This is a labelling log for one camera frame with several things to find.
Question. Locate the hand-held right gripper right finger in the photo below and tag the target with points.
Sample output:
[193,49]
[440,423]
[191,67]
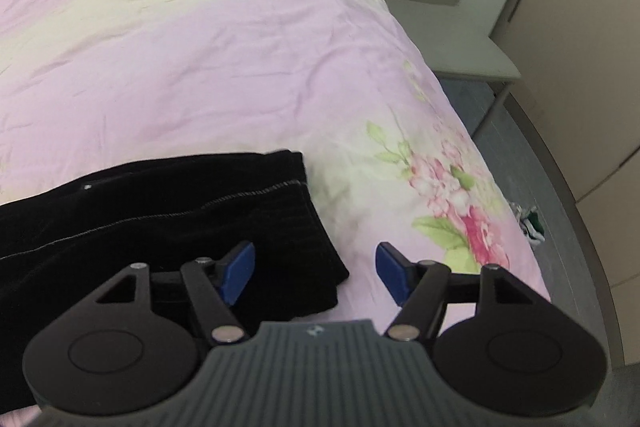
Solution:
[392,272]

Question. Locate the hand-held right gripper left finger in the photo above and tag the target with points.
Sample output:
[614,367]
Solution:
[239,272]

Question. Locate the black pants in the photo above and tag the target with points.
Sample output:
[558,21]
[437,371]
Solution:
[150,227]

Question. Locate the green and white cloth item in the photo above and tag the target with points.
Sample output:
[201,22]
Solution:
[530,224]

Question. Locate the pink floral bed sheet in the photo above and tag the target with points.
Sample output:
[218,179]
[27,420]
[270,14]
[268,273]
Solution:
[225,57]

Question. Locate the beige wardrobe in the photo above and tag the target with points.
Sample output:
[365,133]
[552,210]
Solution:
[590,57]

